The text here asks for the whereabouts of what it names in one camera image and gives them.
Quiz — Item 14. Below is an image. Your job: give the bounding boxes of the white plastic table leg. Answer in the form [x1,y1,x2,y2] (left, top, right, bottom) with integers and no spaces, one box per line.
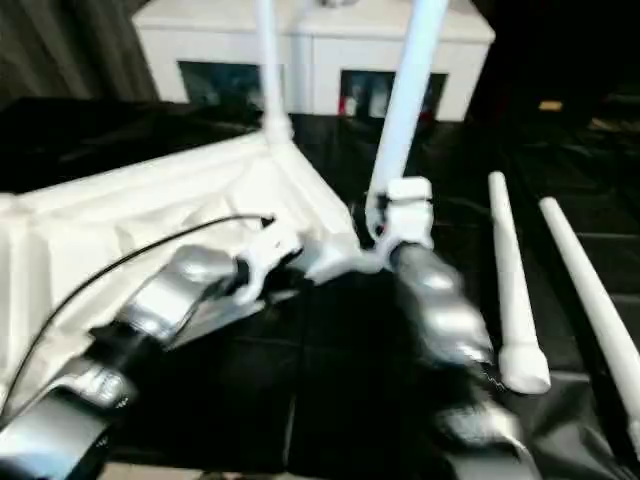
[538,197,640,441]
[487,172,551,394]
[367,0,450,241]
[254,0,294,146]

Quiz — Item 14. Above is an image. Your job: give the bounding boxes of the white plastic table top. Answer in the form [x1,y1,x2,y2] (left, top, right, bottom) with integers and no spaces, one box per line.
[0,127,386,401]

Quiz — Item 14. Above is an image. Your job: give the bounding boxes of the black table mat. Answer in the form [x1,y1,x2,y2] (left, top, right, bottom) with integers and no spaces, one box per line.
[0,97,640,480]

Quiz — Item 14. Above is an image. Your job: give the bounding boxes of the white cabinet with glass doors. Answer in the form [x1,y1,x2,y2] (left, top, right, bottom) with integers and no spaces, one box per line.
[133,0,496,121]

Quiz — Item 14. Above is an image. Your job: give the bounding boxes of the black cabinet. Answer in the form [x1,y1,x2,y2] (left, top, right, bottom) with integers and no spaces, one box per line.
[464,0,640,126]

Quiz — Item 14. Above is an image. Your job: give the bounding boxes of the grey curtain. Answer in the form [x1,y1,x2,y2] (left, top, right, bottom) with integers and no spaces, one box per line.
[0,0,159,104]

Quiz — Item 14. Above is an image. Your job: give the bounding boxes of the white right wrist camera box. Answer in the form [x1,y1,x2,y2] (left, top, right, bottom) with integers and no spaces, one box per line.
[374,178,434,251]

